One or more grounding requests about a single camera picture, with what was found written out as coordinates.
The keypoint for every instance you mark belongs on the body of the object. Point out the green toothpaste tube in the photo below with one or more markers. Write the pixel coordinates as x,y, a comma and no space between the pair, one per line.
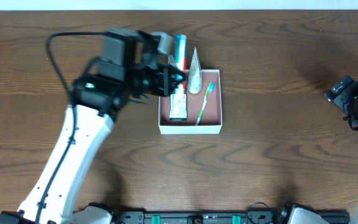
180,51

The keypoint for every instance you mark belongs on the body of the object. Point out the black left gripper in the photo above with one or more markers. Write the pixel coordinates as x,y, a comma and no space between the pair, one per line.
153,81

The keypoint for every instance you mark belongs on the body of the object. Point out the green toothbrush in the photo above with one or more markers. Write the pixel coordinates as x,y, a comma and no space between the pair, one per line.
209,89

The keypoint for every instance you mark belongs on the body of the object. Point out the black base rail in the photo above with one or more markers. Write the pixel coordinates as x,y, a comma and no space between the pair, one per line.
257,215

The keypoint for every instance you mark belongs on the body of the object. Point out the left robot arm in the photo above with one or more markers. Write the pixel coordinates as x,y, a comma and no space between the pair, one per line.
94,103

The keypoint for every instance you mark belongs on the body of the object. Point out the blue disposable razor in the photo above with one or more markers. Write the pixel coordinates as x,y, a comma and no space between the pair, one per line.
142,101

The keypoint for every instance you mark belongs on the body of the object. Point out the clear foam soap pump bottle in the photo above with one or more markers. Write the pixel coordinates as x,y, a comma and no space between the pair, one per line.
172,61

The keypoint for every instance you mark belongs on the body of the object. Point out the white lotion tube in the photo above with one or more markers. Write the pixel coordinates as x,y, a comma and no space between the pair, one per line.
194,84

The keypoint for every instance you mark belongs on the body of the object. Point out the white box with pink interior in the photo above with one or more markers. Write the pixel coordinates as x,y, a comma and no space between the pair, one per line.
211,120

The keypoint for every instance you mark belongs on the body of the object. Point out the small white green packet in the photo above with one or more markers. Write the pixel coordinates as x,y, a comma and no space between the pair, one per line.
178,110

